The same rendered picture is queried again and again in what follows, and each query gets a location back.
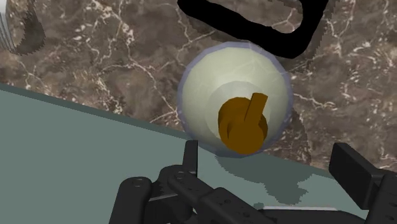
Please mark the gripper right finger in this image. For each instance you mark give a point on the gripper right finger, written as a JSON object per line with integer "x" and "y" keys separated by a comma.
{"x": 356, "y": 176}

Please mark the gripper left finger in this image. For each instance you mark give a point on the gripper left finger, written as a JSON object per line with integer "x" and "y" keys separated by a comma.
{"x": 189, "y": 192}

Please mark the pale bottle with brown pump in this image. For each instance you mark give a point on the pale bottle with brown pump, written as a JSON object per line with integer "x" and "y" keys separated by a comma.
{"x": 211, "y": 80}

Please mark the black curved loop object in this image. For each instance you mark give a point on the black curved loop object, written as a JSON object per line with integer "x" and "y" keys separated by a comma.
{"x": 248, "y": 28}

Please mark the white ribbed object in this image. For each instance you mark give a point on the white ribbed object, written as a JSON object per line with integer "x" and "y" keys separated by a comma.
{"x": 5, "y": 34}

